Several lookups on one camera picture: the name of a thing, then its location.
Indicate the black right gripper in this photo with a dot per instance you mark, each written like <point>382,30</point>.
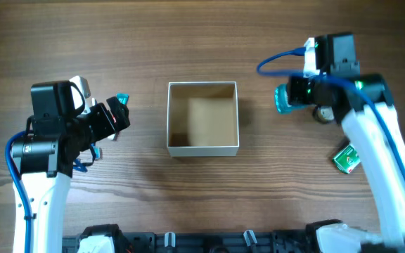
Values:
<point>297,95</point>

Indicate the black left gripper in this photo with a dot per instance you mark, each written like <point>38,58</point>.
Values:
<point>107,124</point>

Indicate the teal mouthwash bottle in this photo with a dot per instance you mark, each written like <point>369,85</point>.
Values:
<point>281,101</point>

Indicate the white lotion tube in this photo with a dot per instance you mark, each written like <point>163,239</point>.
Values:
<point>323,114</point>

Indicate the green soap box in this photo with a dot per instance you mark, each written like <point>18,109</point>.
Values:
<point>347,159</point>

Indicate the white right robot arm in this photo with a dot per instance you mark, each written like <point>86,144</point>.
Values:
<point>364,108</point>

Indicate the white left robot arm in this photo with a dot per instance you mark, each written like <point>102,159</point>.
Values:
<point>41,159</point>

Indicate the Colgate toothpaste tube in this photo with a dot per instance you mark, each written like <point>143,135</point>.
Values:
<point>123,98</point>

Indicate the blue white toothbrush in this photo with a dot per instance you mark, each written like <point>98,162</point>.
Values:
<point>96,152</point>

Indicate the white cardboard box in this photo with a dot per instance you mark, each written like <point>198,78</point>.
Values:
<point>202,119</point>

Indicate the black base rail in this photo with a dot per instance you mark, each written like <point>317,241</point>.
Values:
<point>298,240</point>

